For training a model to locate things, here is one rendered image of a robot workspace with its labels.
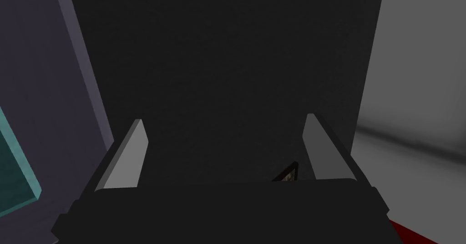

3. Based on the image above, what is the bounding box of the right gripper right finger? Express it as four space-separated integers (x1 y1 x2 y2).
302 113 373 188

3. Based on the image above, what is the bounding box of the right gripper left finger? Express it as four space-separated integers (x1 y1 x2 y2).
81 118 149 198

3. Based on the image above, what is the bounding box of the black framed picture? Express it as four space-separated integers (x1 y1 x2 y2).
271 161 299 183

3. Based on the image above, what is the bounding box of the red rug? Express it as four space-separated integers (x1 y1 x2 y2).
389 220 440 244

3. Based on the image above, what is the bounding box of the black door leaf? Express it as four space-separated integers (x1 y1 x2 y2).
66 0 386 186

